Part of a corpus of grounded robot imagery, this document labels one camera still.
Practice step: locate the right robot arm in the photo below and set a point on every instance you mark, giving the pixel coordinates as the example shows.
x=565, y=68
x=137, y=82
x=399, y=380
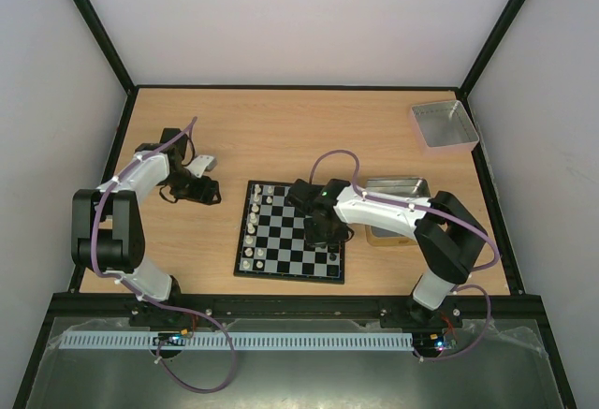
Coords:
x=448, y=236

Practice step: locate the grey slotted cable duct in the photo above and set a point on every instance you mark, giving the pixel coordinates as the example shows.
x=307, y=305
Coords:
x=240, y=341

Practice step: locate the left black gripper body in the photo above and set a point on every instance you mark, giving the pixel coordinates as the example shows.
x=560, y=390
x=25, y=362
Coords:
x=183, y=187

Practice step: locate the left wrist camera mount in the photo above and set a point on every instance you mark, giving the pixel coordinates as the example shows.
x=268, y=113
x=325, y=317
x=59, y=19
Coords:
x=201, y=164

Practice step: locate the black chess board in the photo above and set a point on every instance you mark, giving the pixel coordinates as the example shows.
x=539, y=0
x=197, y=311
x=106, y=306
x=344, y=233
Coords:
x=272, y=242

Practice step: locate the black aluminium frame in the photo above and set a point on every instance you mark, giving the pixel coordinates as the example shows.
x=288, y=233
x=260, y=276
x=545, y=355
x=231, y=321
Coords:
x=519, y=304

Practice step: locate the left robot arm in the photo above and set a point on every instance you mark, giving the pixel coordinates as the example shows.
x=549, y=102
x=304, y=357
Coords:
x=107, y=235

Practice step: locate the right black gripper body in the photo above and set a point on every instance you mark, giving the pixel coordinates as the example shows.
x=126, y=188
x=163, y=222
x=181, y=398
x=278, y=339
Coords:
x=321, y=229

